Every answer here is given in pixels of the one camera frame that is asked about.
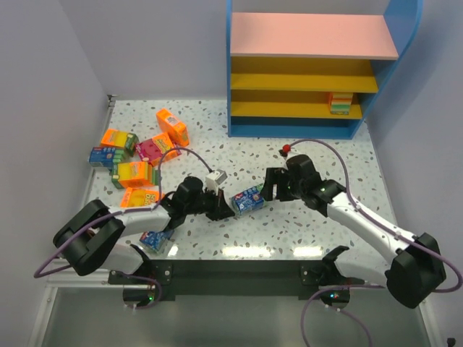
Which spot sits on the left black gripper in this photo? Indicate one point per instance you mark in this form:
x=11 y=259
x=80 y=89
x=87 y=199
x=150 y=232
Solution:
x=213 y=204

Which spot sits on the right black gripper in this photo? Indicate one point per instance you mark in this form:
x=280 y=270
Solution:
x=281 y=184

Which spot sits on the blue sponge pack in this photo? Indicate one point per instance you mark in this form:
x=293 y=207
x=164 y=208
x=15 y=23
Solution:
x=248 y=200
x=106 y=156
x=155 y=241

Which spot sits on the blue sponge pack front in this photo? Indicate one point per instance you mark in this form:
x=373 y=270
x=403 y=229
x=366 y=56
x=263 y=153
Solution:
x=155 y=241

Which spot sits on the orange Scrub Daddy box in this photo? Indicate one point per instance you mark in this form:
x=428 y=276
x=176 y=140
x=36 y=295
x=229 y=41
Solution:
x=135 y=197

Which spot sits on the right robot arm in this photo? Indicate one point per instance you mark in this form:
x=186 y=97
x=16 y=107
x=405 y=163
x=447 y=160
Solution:
x=414 y=268

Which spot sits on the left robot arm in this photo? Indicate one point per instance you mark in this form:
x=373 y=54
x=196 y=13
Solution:
x=89 y=240

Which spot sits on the blue shelf unit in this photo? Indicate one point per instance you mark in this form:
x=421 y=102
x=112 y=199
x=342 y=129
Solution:
x=282 y=66

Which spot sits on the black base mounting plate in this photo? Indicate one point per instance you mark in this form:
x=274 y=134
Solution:
x=300 y=278

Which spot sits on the orange box upright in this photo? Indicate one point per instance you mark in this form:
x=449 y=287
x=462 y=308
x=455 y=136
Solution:
x=175 y=128

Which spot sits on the orange yellow sponge box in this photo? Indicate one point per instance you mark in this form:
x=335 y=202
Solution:
x=134 y=175

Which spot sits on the pink sponge box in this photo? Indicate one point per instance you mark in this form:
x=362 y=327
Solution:
x=152 y=149

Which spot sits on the orange green sponge box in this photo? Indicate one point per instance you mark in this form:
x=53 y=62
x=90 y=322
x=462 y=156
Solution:
x=120 y=139

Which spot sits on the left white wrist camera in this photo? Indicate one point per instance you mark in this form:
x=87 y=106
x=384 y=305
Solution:
x=214 y=179

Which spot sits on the aluminium frame rail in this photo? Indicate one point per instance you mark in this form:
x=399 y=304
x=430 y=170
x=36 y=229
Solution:
x=68 y=278

